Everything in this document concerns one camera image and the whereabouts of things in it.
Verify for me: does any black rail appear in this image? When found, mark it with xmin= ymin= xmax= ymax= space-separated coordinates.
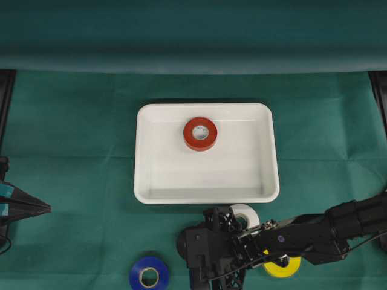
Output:
xmin=368 ymin=71 xmax=387 ymax=132
xmin=0 ymin=69 xmax=16 ymax=144

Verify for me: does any black left side rail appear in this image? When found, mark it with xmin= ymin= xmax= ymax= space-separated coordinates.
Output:
xmin=0 ymin=69 xmax=16 ymax=144

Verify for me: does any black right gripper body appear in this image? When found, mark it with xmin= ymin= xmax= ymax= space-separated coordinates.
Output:
xmin=176 ymin=223 xmax=266 ymax=272

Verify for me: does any black right side rail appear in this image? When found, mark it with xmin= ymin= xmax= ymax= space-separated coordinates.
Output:
xmin=368 ymin=71 xmax=387 ymax=132

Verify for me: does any white tape roll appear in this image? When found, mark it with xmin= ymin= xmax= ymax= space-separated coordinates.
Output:
xmin=230 ymin=204 xmax=260 ymax=230

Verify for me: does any red tape roll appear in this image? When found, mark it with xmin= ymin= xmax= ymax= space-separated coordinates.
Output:
xmin=183 ymin=117 xmax=218 ymax=152

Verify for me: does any blue tape roll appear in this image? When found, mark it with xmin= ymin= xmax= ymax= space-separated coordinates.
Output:
xmin=129 ymin=256 xmax=170 ymax=290

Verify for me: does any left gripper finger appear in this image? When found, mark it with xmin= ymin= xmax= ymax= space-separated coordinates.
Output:
xmin=1 ymin=208 xmax=51 ymax=225
xmin=1 ymin=182 xmax=51 ymax=208

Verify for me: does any yellow tape roll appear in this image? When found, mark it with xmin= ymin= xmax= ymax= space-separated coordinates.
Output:
xmin=263 ymin=256 xmax=302 ymax=279

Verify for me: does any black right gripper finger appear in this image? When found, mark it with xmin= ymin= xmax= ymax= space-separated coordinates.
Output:
xmin=203 ymin=206 xmax=239 ymax=234
xmin=187 ymin=263 xmax=245 ymax=289

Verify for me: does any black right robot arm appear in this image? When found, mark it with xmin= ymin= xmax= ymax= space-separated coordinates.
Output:
xmin=176 ymin=192 xmax=386 ymax=289

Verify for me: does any white plastic tray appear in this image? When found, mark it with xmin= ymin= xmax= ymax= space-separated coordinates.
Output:
xmin=134 ymin=103 xmax=280 ymax=204

